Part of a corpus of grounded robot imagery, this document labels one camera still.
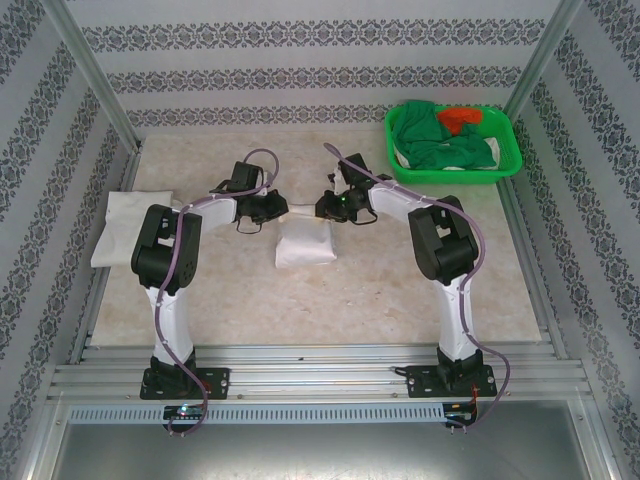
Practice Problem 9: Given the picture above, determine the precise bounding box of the green plastic basket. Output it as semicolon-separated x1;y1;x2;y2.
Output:
384;102;524;186

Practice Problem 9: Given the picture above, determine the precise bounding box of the green t-shirt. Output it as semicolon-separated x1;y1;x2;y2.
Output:
392;99;501;171

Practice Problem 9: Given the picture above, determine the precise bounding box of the folded white t-shirt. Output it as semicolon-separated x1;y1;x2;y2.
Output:
90;189;176;269

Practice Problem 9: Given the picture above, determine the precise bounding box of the orange t-shirt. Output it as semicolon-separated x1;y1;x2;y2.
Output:
437;107;484;136

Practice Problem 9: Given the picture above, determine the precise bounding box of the small circuit board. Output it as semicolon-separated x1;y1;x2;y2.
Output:
446;403;479;424
163;404;206;420

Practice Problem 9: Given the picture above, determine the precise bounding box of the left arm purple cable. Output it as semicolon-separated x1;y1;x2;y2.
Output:
155;148;280;437

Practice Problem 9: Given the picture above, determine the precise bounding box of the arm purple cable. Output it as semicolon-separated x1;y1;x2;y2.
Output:
155;148;280;437
323;142;510;431

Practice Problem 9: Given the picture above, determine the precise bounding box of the aluminium side rail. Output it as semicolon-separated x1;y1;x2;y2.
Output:
67;149;144;366
487;144;571;361

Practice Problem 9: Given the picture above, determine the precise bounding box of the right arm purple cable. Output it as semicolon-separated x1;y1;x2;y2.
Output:
323;142;510;431

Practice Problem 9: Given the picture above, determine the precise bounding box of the aluminium mounting rail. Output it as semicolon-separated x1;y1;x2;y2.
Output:
47;342;594;401

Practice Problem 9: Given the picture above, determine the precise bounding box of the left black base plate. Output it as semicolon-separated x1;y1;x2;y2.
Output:
140;367;232;401

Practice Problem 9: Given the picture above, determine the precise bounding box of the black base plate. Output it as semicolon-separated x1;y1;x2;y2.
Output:
140;367;232;401
405;363;499;399

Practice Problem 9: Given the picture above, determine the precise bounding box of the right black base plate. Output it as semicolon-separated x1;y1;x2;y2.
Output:
405;363;499;399

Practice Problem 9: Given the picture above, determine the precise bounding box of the slotted grey cable duct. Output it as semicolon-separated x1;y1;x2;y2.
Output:
67;403;446;424

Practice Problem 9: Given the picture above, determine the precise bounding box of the aluminium frame post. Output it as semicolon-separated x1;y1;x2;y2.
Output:
487;0;586;149
39;0;146;154

